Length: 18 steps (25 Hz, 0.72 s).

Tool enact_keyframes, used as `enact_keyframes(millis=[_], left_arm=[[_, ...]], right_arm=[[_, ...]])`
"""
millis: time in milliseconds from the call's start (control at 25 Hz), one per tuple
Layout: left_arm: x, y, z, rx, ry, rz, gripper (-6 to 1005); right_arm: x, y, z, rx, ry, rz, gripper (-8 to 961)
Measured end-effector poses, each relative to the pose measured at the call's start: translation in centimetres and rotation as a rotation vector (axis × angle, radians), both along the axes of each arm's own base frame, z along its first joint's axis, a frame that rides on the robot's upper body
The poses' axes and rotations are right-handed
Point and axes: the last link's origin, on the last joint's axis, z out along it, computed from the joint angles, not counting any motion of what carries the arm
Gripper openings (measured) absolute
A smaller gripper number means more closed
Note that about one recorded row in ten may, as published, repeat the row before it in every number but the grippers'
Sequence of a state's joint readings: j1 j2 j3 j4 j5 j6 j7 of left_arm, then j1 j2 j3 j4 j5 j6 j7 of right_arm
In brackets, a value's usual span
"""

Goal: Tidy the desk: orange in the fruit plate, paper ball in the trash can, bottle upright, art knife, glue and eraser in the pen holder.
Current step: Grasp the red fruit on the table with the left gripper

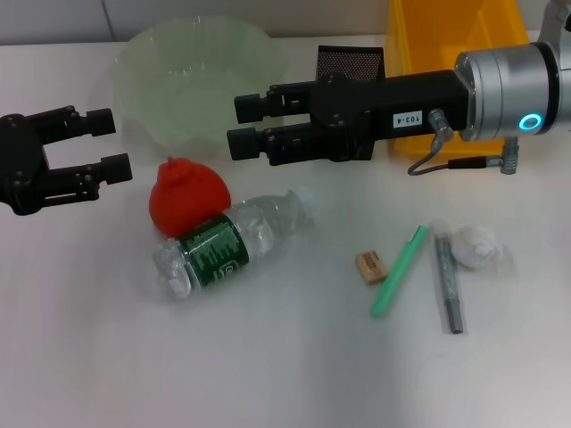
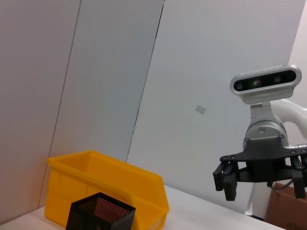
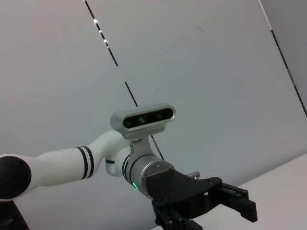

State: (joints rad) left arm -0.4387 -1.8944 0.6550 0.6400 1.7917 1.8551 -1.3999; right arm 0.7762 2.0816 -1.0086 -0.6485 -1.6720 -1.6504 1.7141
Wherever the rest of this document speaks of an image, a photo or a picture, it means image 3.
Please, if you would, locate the black robot torso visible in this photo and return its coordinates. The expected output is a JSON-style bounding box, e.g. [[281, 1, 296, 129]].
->
[[0, 198, 31, 230]]

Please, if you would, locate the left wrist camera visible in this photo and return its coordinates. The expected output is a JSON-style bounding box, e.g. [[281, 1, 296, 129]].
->
[[110, 102, 177, 159]]

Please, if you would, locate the black wall seam strip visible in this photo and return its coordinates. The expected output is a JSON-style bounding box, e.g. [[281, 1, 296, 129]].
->
[[83, 0, 165, 161], [258, 0, 307, 116]]

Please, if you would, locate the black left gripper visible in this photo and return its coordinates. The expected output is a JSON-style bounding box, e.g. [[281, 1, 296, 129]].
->
[[143, 168, 259, 230]]

